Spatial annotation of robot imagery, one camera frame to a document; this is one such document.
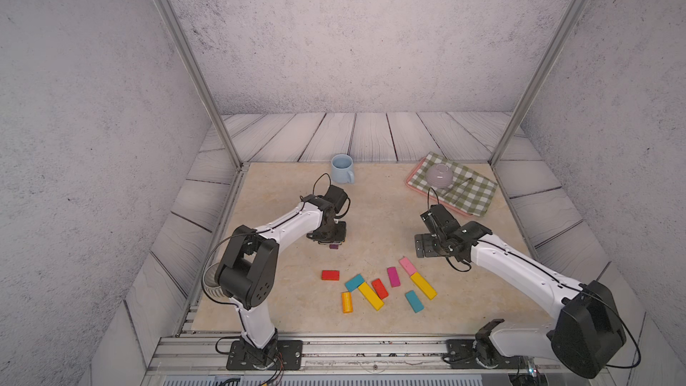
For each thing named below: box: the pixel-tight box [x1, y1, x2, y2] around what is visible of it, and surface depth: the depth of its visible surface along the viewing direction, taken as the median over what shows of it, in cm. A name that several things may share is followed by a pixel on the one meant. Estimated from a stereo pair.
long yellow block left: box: [357, 281, 385, 311], surface depth 85 cm
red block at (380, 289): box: [371, 277, 389, 300], surface depth 86 cm
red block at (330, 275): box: [321, 269, 341, 281], surface depth 91 cm
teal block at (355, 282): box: [344, 273, 366, 293], surface depth 88 cm
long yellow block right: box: [409, 271, 438, 301], surface depth 87 cm
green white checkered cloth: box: [407, 151, 498, 218], surface depth 113 cm
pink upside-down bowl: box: [425, 163, 454, 189], surface depth 114 cm
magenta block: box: [386, 266, 402, 288], surface depth 90 cm
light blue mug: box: [330, 153, 355, 185], surface depth 113 cm
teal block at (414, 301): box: [404, 289, 425, 314], surface depth 84 cm
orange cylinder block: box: [341, 291, 354, 314], surface depth 84 cm
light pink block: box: [398, 255, 418, 277], surface depth 91 cm
